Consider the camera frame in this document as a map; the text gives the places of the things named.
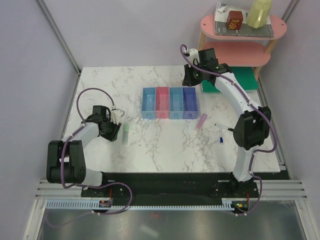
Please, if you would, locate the purple drawer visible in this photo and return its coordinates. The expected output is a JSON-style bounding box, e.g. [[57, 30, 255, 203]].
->
[[182, 87, 199, 120]]

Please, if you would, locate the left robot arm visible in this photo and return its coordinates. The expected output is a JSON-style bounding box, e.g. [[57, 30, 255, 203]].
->
[[46, 105, 125, 197]]

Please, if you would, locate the white slotted cable duct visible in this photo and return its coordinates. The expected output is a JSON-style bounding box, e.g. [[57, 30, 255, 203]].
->
[[45, 199, 244, 211]]

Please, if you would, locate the black marker pen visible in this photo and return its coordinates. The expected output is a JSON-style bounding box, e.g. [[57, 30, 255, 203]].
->
[[214, 123, 234, 132]]

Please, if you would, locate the grey book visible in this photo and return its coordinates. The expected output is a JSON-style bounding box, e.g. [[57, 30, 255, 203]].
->
[[214, 11, 274, 38]]

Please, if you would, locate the pink highlighter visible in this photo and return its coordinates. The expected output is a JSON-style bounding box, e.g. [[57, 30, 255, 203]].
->
[[194, 113, 208, 132]]

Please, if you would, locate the red patterned box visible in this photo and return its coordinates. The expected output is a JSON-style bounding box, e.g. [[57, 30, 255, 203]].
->
[[226, 10, 244, 31]]

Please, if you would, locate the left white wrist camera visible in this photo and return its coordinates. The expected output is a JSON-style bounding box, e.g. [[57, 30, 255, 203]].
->
[[110, 108, 125, 125]]

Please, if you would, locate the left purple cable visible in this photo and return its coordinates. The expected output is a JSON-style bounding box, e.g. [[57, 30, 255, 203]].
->
[[61, 87, 133, 227]]

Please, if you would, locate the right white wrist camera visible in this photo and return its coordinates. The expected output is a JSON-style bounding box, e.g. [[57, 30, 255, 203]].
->
[[184, 48, 200, 66]]

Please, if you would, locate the crumpled white paper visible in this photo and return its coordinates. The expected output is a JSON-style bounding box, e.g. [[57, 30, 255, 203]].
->
[[216, 2, 230, 14]]

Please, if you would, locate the green folder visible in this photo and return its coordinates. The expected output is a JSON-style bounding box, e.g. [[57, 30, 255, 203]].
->
[[201, 66, 259, 93]]

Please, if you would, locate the pink drawer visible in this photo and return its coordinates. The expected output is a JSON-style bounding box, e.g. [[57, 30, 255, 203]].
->
[[155, 86, 170, 119]]

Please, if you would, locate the pink three-tier shelf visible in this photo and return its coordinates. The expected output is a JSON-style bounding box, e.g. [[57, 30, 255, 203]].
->
[[198, 14, 287, 78]]

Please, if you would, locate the long green highlighter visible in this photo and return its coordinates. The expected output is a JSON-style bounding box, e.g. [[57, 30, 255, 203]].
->
[[122, 123, 130, 145]]

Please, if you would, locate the yellow-green pitcher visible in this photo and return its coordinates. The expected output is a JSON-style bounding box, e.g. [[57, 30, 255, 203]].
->
[[246, 0, 272, 29]]

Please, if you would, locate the light blue end drawer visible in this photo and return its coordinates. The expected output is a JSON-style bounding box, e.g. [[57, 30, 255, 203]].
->
[[141, 87, 156, 120]]

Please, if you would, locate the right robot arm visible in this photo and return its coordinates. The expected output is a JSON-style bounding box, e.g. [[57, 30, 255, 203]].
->
[[180, 44, 271, 197]]

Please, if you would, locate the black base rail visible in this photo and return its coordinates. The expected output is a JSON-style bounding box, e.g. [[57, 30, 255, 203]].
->
[[81, 172, 259, 207]]

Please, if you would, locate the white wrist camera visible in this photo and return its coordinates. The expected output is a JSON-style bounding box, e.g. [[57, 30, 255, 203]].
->
[[110, 108, 125, 125], [184, 48, 200, 66]]

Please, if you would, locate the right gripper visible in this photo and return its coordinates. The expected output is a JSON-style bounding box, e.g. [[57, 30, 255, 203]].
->
[[183, 61, 206, 87]]

